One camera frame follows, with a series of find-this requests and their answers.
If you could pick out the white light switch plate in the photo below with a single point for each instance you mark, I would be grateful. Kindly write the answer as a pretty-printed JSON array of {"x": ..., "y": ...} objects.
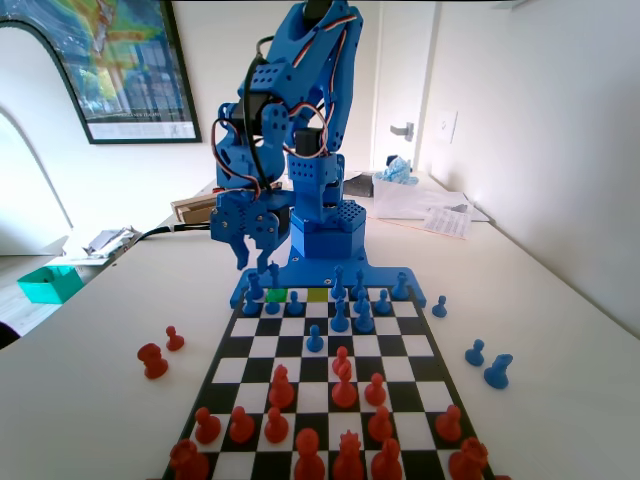
[{"x": 448, "y": 127}]

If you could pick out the red chess pawn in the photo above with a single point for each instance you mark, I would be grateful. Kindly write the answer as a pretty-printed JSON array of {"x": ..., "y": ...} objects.
[
  {"x": 448, "y": 427},
  {"x": 275, "y": 429},
  {"x": 206, "y": 430},
  {"x": 174, "y": 342},
  {"x": 241, "y": 429},
  {"x": 375, "y": 392},
  {"x": 380, "y": 427},
  {"x": 341, "y": 356}
]

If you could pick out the white arched panel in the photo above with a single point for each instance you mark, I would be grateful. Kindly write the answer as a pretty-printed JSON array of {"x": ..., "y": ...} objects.
[{"x": 30, "y": 90}]

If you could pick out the black framed map poster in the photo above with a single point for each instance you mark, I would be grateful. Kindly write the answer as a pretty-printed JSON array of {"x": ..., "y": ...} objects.
[{"x": 125, "y": 60}]

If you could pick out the white door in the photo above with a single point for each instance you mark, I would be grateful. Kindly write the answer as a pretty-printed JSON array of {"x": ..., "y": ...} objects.
[{"x": 400, "y": 75}]

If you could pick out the blue white crumpled cloth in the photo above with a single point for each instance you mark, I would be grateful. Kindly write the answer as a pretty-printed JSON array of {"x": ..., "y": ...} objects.
[{"x": 397, "y": 170}]

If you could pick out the blue chess pawn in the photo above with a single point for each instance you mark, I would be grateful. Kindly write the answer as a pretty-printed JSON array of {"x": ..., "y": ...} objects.
[
  {"x": 271, "y": 305},
  {"x": 294, "y": 305},
  {"x": 382, "y": 304},
  {"x": 249, "y": 305},
  {"x": 439, "y": 307},
  {"x": 314, "y": 341},
  {"x": 360, "y": 296},
  {"x": 475, "y": 354}
]

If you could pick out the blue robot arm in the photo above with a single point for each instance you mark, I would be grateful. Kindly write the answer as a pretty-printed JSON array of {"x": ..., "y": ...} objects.
[{"x": 325, "y": 245}]

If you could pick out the printed paper sheet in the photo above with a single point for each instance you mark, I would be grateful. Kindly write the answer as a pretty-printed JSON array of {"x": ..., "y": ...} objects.
[{"x": 447, "y": 222}]

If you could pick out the blue arm base plate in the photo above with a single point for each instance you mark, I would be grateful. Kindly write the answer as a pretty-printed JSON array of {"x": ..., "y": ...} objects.
[{"x": 382, "y": 277}]

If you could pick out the black white chessboard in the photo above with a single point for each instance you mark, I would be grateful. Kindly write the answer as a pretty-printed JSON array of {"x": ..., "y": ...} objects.
[{"x": 400, "y": 370}]

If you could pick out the black rounded object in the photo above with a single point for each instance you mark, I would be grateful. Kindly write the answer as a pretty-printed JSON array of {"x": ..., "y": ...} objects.
[{"x": 7, "y": 337}]

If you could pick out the long cardboard box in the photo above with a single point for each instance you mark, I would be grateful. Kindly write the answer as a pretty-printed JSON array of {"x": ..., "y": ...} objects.
[{"x": 195, "y": 211}]

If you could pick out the teal open box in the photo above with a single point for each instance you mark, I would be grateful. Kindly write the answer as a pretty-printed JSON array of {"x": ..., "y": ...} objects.
[{"x": 45, "y": 290}]

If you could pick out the blue chess bishop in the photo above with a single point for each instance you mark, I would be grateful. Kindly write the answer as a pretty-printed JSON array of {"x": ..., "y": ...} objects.
[
  {"x": 340, "y": 320},
  {"x": 359, "y": 282}
]

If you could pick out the red chess queen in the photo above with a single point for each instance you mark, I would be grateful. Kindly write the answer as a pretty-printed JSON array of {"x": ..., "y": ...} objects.
[{"x": 348, "y": 465}]

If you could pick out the crumpled grey white wrapper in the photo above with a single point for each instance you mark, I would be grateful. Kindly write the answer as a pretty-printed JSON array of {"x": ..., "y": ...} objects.
[{"x": 112, "y": 240}]

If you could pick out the red chess bishop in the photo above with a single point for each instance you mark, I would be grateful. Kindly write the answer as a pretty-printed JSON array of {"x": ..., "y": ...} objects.
[
  {"x": 281, "y": 392},
  {"x": 386, "y": 465}
]

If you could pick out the red chess rook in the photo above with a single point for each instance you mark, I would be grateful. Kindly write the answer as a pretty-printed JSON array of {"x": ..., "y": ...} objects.
[
  {"x": 467, "y": 462},
  {"x": 189, "y": 465}
]

